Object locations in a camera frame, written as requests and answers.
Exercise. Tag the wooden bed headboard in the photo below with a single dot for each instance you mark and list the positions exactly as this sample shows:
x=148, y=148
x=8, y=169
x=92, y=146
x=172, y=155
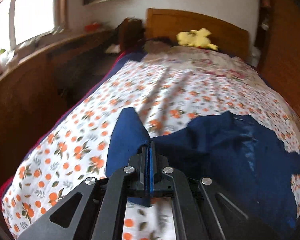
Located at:
x=231, y=39

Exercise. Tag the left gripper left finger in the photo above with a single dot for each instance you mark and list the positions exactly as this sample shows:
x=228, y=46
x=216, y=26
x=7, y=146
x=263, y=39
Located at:
x=140, y=181

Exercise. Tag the yellow Pikachu plush toy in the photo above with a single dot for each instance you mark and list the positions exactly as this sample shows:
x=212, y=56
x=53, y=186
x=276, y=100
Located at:
x=196, y=38

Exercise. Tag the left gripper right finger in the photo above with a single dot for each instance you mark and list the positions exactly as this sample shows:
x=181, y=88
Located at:
x=161, y=175

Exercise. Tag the navy blue blazer jacket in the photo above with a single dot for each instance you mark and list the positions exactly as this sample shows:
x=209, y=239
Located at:
x=242, y=156

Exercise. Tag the long wooden desk cabinet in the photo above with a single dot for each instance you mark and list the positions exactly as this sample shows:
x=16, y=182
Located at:
x=30, y=96

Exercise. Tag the pink floral quilt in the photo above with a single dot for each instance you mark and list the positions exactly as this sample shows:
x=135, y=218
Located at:
x=208, y=61

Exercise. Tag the window with brown frame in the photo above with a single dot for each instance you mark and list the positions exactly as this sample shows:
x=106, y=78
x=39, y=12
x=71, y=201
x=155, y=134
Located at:
x=22, y=20

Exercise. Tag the red bowl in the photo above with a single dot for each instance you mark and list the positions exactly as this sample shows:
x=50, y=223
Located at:
x=92, y=27

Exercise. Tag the wooden louvred wardrobe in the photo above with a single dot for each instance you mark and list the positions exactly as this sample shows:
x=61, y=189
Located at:
x=280, y=60

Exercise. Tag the black backpack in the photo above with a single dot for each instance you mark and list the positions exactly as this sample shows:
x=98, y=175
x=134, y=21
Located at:
x=131, y=34

